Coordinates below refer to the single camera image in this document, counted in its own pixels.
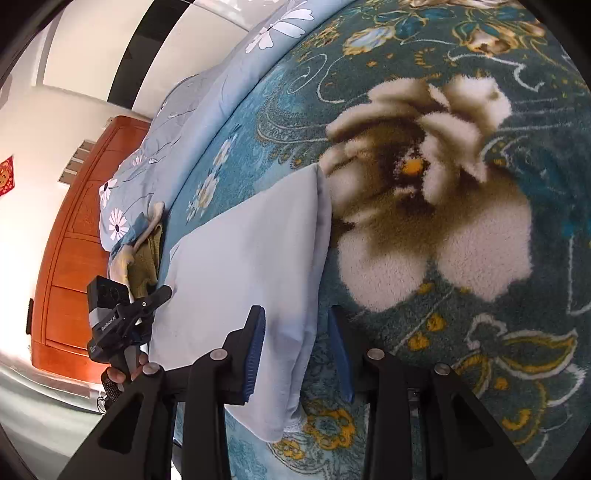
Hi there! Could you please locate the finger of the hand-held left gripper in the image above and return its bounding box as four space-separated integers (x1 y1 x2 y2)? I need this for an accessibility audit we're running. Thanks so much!
131 285 174 318

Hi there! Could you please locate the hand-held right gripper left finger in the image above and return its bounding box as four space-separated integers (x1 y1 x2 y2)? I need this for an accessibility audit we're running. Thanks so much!
58 305 267 480

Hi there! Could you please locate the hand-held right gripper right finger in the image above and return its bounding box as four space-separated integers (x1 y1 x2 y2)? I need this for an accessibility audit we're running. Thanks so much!
327 305 536 480

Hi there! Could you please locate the light blue printed shirt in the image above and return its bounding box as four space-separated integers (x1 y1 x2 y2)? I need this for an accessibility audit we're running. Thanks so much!
150 164 333 444

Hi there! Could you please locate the pile of mixed clothes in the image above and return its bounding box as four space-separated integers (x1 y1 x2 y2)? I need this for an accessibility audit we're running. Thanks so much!
108 202 166 289

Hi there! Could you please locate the person's left hand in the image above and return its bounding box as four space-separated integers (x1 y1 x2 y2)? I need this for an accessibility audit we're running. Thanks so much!
100 351 151 402

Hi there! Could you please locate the wooden carved headboard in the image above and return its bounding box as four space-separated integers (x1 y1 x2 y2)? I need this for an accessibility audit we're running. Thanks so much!
30 115 153 384

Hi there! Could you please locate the blue garment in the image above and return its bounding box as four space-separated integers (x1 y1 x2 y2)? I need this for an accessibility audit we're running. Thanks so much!
111 224 151 252

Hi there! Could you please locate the light blue daisy pillow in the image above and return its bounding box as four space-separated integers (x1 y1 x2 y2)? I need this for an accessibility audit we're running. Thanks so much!
98 134 171 252

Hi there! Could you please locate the teal floral blanket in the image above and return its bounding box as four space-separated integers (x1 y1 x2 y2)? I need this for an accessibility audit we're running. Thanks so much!
157 0 591 480

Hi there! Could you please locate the light blue daisy duvet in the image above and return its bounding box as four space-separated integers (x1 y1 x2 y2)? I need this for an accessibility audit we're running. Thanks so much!
148 0 356 208

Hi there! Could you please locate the white glossy wardrobe black stripe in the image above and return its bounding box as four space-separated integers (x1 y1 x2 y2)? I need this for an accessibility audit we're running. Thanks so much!
41 0 259 121

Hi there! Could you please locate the row of wall switches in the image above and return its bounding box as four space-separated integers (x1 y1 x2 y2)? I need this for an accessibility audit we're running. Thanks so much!
59 140 96 183

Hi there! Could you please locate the red wall decoration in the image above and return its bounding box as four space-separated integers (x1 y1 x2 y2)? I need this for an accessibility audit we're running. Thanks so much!
0 156 16 198

